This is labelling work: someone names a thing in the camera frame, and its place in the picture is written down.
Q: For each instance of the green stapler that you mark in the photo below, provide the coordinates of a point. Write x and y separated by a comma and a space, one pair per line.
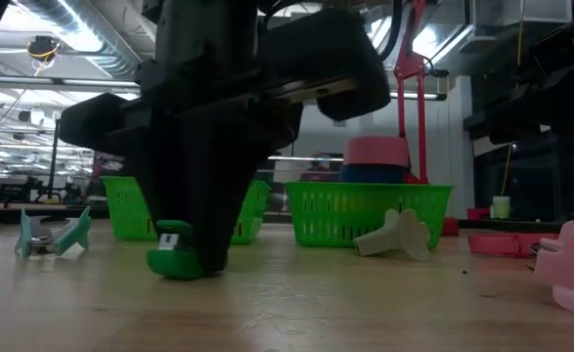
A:
169, 264

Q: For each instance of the grey staple remover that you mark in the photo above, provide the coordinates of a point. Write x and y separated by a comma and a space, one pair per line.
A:
404, 234

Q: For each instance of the black background rig frame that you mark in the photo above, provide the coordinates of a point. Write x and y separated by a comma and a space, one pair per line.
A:
53, 161

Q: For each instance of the teal staple remover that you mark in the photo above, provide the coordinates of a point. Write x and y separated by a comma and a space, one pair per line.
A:
74, 234

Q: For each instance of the slim red stapler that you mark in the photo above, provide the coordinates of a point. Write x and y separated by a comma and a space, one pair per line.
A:
501, 243

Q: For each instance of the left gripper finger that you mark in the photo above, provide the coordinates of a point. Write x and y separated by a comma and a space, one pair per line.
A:
181, 176
242, 156

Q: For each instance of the green plastic basket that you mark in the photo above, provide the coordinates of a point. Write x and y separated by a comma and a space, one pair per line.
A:
125, 210
325, 215

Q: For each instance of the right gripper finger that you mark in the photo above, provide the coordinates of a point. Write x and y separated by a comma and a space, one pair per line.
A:
526, 119

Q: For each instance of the red desk lamp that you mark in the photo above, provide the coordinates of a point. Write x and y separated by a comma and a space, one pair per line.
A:
422, 122

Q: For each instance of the blue tape roll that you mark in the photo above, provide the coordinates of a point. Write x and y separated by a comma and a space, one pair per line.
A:
372, 174

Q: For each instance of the pink tape roll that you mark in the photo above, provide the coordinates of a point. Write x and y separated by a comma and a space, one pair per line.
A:
374, 151

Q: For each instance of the white plastic cup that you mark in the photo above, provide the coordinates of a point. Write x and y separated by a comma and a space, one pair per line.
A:
500, 207

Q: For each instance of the small red box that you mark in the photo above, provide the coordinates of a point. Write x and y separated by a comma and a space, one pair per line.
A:
477, 214

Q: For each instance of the person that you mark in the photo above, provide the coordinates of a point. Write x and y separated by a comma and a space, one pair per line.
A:
318, 173

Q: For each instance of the black aluminium table frame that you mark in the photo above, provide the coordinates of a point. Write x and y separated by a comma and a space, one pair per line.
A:
511, 226

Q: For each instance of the clear plastic container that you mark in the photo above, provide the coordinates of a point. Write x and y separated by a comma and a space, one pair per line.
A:
306, 158

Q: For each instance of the pink staple remover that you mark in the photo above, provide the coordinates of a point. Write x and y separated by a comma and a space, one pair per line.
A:
570, 264

